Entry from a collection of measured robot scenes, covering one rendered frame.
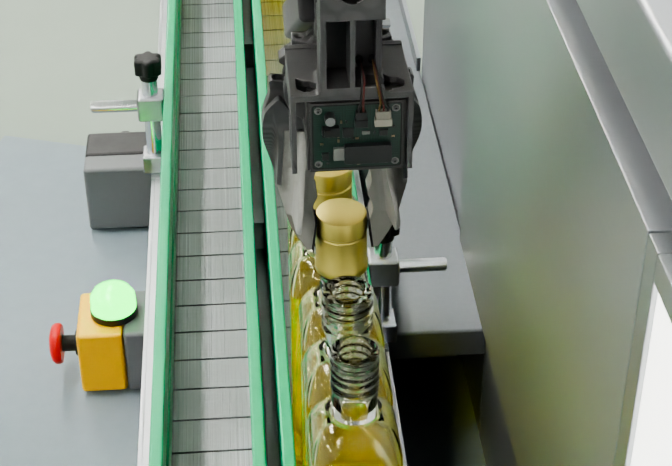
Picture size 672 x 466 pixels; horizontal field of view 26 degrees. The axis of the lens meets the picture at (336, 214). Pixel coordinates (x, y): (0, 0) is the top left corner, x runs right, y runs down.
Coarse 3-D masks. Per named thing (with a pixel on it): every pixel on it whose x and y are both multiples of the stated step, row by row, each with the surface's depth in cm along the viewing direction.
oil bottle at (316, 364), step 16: (320, 352) 94; (384, 352) 96; (304, 368) 96; (320, 368) 93; (384, 368) 94; (304, 384) 95; (320, 384) 93; (384, 384) 93; (304, 400) 96; (304, 416) 98; (304, 432) 99; (304, 448) 101; (304, 464) 102
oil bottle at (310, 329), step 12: (312, 288) 100; (300, 300) 101; (312, 300) 99; (300, 312) 100; (312, 312) 98; (300, 324) 100; (312, 324) 98; (300, 336) 100; (312, 336) 98; (324, 336) 97; (372, 336) 98; (300, 348) 101; (300, 360) 102; (300, 372) 103; (300, 384) 104; (300, 396) 105; (300, 408) 106; (300, 420) 107; (300, 432) 108
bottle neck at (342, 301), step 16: (336, 288) 92; (352, 288) 92; (368, 288) 91; (336, 304) 90; (352, 304) 90; (368, 304) 91; (336, 320) 91; (352, 320) 91; (368, 320) 92; (336, 336) 92; (368, 336) 93
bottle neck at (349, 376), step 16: (352, 336) 88; (336, 352) 86; (352, 352) 88; (368, 352) 87; (336, 368) 86; (352, 368) 86; (368, 368) 86; (336, 384) 87; (352, 384) 86; (368, 384) 87; (336, 400) 88; (352, 400) 87; (368, 400) 87; (336, 416) 88; (352, 416) 88; (368, 416) 88
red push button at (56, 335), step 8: (56, 328) 141; (56, 336) 140; (64, 336) 142; (72, 336) 142; (56, 344) 140; (64, 344) 141; (72, 344) 141; (56, 352) 140; (64, 352) 143; (56, 360) 141
